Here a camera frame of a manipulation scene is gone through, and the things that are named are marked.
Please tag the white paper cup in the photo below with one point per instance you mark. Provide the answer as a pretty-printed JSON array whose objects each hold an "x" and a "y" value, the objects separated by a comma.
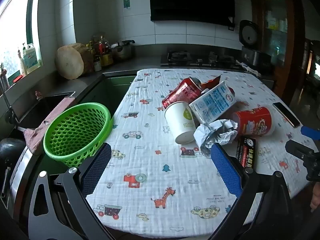
[{"x": 178, "y": 120}]

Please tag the green base cabinet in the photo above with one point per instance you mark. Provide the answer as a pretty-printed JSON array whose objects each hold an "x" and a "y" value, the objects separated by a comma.
[{"x": 112, "y": 90}]

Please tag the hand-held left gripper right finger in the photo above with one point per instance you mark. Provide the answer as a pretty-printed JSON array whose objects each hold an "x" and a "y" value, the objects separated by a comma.
[{"x": 225, "y": 170}]

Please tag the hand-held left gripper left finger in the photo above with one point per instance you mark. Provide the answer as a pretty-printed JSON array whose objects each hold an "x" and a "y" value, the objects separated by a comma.
[{"x": 97, "y": 170}]

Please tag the small red box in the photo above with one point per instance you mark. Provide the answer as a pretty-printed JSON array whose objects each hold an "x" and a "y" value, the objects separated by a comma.
[{"x": 17, "y": 79}]

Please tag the white pump bottle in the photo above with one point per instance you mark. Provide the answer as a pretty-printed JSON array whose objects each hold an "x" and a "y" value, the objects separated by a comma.
[{"x": 22, "y": 65}]

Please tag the small red white figurine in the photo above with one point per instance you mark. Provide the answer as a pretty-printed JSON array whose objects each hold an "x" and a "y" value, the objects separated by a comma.
[{"x": 38, "y": 95}]

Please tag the wooden glass cabinet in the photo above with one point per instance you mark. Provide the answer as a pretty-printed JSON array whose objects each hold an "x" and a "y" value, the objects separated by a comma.
[{"x": 275, "y": 30}]

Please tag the red snack packet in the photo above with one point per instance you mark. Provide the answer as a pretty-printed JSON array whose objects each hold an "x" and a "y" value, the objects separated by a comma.
[{"x": 212, "y": 82}]

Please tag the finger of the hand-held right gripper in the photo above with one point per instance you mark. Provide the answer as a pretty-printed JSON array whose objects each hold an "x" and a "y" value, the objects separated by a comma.
[
  {"x": 297, "y": 148},
  {"x": 311, "y": 132}
]

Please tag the black range hood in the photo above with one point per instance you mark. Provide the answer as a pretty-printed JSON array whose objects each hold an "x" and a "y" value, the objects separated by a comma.
[{"x": 195, "y": 0}]

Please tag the round wooden chopping block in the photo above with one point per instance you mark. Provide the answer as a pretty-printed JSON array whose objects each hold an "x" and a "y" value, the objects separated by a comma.
[{"x": 70, "y": 62}]

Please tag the white detergent jug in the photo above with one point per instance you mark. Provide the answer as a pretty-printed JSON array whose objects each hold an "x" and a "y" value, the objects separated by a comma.
[{"x": 30, "y": 58}]

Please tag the white rag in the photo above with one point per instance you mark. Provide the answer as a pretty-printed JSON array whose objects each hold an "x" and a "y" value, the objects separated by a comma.
[{"x": 250, "y": 68}]

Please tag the steel cooking pot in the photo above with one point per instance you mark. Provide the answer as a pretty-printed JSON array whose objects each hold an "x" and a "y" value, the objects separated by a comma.
[{"x": 121, "y": 52}]

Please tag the yellow label bottle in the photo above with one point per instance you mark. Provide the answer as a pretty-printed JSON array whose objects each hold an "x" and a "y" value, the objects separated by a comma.
[{"x": 106, "y": 60}]

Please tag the dark kitchen sink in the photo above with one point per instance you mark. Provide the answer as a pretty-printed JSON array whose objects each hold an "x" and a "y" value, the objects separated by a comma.
[{"x": 37, "y": 110}]

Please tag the green wall sticker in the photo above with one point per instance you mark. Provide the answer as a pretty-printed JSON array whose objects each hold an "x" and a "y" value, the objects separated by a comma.
[{"x": 127, "y": 2}]

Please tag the silver white paper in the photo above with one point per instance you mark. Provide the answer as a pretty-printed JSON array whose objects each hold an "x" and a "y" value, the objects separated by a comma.
[{"x": 215, "y": 135}]

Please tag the red printed cartoon cup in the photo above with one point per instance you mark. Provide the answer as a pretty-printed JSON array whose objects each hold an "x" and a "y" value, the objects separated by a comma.
[{"x": 252, "y": 121}]

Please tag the person's right hand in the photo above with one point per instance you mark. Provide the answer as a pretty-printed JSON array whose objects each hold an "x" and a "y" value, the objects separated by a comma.
[{"x": 315, "y": 197}]

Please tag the pink towel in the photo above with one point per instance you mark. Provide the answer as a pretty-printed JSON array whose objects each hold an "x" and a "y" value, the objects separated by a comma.
[{"x": 60, "y": 107}]

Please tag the black smartphone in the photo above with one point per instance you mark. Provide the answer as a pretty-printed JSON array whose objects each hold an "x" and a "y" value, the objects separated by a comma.
[{"x": 286, "y": 113}]

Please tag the window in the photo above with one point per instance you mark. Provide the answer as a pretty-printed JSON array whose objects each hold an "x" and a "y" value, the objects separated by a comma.
[{"x": 15, "y": 25}]

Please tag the white printed cartoon cloth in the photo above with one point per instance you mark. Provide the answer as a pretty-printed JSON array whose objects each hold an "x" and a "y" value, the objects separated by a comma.
[{"x": 150, "y": 155}]

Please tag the green perforated plastic basket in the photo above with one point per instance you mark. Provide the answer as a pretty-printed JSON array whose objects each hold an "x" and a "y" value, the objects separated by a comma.
[{"x": 106, "y": 130}]

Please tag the steel faucet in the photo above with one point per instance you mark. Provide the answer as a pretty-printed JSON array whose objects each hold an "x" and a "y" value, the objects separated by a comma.
[{"x": 6, "y": 100}]

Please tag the black rice cooker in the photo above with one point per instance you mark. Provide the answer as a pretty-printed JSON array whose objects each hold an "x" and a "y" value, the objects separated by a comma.
[{"x": 257, "y": 57}]

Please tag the small black box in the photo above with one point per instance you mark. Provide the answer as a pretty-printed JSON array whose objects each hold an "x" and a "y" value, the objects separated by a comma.
[{"x": 246, "y": 152}]

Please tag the white blue milk carton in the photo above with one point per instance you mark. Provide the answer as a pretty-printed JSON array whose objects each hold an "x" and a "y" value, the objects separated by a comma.
[{"x": 212, "y": 102}]

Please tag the dark sauce bottle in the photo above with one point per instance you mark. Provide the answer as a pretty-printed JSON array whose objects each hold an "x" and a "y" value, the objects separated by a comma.
[{"x": 91, "y": 47}]

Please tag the black gas stove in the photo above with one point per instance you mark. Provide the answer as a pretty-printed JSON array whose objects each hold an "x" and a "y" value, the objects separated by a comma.
[{"x": 180, "y": 57}]

